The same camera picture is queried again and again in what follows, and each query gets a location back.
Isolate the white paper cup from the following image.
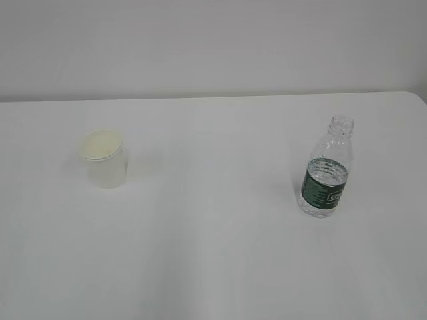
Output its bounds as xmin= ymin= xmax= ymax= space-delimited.
xmin=79 ymin=129 xmax=127 ymax=189

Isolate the clear water bottle green label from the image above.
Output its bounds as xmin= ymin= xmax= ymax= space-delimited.
xmin=298 ymin=115 xmax=354 ymax=218

